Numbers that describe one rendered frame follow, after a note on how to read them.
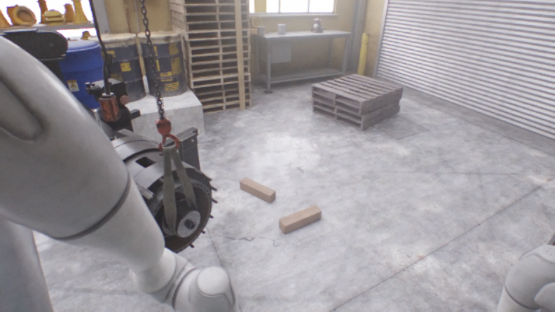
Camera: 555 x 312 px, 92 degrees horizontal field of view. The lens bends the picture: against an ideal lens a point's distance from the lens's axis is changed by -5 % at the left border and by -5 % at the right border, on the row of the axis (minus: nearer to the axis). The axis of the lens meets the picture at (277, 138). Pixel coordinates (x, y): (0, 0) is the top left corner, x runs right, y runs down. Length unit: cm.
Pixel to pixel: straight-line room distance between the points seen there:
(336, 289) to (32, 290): 201
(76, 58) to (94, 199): 374
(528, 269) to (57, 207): 101
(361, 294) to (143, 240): 206
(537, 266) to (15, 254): 107
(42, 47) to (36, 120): 350
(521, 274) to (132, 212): 96
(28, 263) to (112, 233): 19
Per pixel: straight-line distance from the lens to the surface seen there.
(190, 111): 415
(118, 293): 250
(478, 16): 604
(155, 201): 143
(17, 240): 49
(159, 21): 584
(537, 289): 104
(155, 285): 74
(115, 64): 443
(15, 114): 26
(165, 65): 447
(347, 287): 236
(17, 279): 52
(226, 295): 68
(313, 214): 267
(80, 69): 404
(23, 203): 29
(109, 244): 37
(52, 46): 375
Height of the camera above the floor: 189
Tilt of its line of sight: 28 degrees down
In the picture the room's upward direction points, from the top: 1 degrees clockwise
